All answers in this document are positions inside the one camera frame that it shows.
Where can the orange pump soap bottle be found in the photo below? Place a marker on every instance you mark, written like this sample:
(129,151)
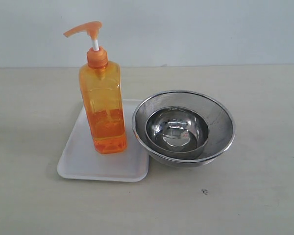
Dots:
(100,86)

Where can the small stainless steel bowl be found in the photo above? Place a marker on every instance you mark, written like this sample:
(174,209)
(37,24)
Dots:
(177,132)

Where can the steel mesh strainer bowl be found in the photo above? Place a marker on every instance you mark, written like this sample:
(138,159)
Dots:
(220,122)

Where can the white rectangular plastic tray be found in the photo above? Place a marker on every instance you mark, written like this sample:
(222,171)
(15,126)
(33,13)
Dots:
(80,161)

